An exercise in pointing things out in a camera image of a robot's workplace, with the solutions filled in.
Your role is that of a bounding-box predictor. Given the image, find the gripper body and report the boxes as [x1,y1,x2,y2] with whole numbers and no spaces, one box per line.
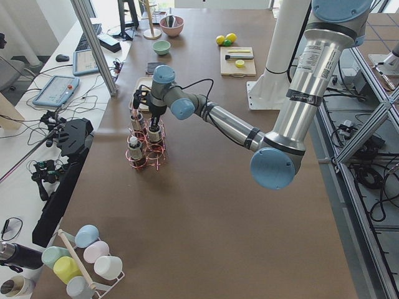
[147,98,167,119]

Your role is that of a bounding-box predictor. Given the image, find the tea bottle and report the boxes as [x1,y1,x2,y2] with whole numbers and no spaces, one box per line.
[130,113,147,141]
[148,125,165,151]
[128,135,146,168]

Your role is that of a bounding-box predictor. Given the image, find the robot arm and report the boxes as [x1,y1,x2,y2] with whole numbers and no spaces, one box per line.
[149,1,371,189]

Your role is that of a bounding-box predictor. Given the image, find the beige tray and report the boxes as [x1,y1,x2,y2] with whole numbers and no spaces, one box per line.
[129,77,154,112]

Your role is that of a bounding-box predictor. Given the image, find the dark grey cloth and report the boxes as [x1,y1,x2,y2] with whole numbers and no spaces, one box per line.
[146,62,163,75]

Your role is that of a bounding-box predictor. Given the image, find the green bowl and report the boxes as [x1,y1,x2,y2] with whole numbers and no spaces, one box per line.
[152,40,171,55]

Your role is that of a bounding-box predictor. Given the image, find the wooden stand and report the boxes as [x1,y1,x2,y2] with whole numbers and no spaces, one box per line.
[140,0,162,40]

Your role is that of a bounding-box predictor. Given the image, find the black device on desk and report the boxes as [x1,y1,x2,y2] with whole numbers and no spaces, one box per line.
[32,118,93,248]

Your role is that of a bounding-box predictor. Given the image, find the wooden cutting board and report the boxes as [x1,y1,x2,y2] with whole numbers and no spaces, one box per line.
[220,47,256,77]

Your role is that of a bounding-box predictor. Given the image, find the blue teach pendant far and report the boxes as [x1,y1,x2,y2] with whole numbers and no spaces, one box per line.
[72,49,99,77]

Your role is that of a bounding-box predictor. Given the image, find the blue teach pendant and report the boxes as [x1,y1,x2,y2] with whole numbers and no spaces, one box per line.
[72,49,99,77]
[32,75,80,107]

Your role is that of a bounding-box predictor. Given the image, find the pink bowl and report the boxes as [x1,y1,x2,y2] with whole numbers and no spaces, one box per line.
[160,16,184,37]

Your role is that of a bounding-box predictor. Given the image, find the metal scoop in bowl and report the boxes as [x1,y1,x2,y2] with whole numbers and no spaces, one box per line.
[165,8,176,28]

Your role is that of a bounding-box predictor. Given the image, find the yellow plastic knife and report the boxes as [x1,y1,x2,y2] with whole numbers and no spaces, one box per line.
[228,49,251,53]

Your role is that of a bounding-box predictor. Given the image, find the yellow lemon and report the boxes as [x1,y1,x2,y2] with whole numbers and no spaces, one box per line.
[216,35,226,45]
[226,32,237,43]

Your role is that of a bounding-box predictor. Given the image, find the half lemon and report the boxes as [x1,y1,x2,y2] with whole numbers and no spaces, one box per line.
[235,60,245,68]

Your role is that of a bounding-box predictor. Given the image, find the black keyboard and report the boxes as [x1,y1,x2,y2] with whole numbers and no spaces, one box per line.
[75,23,103,52]

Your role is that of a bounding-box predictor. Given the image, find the blue teach pendant near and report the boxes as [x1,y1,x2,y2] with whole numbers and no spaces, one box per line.
[32,75,80,107]

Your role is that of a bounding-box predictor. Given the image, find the green lime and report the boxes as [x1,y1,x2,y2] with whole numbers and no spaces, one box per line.
[223,39,232,47]

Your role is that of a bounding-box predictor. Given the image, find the black computer mouse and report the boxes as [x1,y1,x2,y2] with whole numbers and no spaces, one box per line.
[55,54,70,62]

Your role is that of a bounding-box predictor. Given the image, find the blue cup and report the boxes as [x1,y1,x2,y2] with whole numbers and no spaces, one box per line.
[75,224,99,248]

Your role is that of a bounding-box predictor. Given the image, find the pink cup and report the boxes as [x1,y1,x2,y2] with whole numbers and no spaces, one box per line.
[84,240,110,263]

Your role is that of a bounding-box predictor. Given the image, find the white cup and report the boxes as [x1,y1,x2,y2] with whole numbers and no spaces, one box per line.
[94,256,123,280]

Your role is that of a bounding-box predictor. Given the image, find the mint green cup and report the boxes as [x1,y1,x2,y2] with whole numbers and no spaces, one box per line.
[41,246,71,269]

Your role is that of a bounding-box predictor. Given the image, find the yellow cup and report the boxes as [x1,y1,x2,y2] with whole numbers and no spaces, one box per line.
[53,256,82,284]

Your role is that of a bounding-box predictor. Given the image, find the grey cup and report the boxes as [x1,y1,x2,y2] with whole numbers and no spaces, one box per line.
[66,276,95,299]

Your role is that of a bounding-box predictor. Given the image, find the black thermos bottle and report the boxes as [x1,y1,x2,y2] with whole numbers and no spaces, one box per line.
[1,242,43,273]

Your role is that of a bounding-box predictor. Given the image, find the paper cup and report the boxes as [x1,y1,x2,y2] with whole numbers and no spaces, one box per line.
[1,275,36,298]

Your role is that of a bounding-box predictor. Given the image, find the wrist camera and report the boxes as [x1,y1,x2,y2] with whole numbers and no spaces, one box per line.
[132,85,151,110]

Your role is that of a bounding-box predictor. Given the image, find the copper wire bottle rack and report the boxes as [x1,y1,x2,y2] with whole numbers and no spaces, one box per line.
[125,120,166,171]

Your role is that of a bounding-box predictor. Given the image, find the black handled knife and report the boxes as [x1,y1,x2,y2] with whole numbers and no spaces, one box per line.
[224,54,254,60]

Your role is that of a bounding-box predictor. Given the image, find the aluminium frame post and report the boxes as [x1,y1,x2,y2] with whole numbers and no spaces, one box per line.
[71,0,117,97]

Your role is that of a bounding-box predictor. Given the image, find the wooden rack handle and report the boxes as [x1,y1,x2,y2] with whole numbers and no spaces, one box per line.
[57,229,96,290]

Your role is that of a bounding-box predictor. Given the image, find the white wire cup rack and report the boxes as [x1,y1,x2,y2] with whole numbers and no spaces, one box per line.
[65,232,125,298]

